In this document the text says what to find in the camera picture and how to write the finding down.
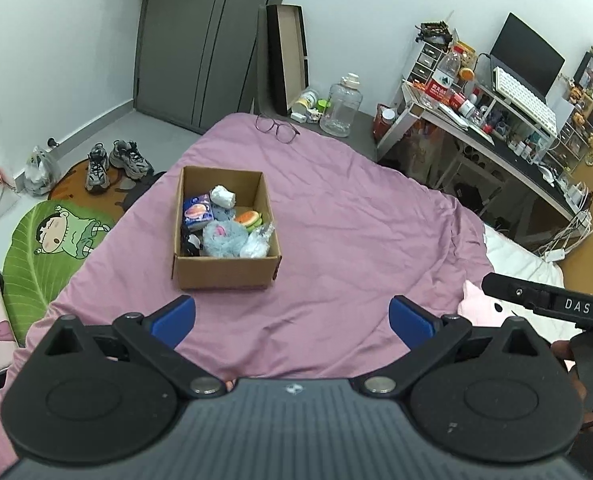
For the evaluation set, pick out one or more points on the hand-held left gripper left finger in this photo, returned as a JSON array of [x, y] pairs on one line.
[[174, 320]]

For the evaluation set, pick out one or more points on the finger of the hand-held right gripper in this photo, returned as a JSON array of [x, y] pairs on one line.
[[511, 287]]

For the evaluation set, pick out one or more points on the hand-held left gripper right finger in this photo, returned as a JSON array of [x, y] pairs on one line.
[[411, 321]]

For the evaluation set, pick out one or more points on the cardboard box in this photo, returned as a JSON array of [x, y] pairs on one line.
[[226, 272]]

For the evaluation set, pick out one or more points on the grey and pink plush toy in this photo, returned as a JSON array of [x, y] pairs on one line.
[[224, 240]]

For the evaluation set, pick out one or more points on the blue planet-print packet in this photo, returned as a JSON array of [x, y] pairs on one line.
[[198, 211]]

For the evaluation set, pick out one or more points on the clear plastic bag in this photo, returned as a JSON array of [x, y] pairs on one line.
[[256, 244]]

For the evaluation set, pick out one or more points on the watermelon slice toy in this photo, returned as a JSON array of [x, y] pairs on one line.
[[249, 220]]

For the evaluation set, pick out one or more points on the white bundle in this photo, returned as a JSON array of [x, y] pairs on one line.
[[224, 196]]

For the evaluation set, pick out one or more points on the person's right hand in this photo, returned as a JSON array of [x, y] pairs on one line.
[[561, 351]]

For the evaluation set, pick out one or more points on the white duvet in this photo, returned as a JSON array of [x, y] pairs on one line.
[[516, 260]]

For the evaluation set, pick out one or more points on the pink plush pillow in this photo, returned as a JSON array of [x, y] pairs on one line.
[[486, 307]]

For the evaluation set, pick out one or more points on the white power strip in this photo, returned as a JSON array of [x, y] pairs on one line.
[[555, 255]]

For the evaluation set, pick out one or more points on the black and white plush toy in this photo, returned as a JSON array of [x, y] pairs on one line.
[[192, 242]]

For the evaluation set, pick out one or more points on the pink bed blanket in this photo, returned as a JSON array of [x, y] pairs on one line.
[[351, 220]]

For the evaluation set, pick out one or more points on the white desk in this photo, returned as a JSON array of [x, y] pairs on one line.
[[521, 160]]

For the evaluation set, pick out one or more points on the green leaf cartoon rug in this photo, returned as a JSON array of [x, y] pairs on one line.
[[36, 255]]

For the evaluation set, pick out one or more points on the grey sneaker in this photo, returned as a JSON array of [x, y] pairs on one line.
[[131, 160], [97, 167]]

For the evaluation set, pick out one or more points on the brown rug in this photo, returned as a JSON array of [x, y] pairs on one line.
[[71, 190]]

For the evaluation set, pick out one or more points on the white keyboard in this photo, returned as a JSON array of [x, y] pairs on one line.
[[526, 100]]

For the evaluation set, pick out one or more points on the eyeglasses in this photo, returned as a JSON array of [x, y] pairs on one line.
[[279, 130]]

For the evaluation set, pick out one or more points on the red-label water bottle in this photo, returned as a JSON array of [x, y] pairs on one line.
[[444, 77]]

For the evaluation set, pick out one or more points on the clear plastic water jug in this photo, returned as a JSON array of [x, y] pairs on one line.
[[340, 107]]

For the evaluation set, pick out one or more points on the black monitor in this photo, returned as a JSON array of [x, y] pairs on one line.
[[526, 57]]

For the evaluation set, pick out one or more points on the small drawer organizer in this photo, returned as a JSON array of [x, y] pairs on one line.
[[431, 60]]

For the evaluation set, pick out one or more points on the white and green bottle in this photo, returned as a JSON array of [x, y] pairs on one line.
[[306, 101]]

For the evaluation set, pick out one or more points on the black framed board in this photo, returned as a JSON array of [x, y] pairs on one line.
[[284, 60]]

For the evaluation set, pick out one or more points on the grey door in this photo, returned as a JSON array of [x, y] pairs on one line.
[[201, 35]]

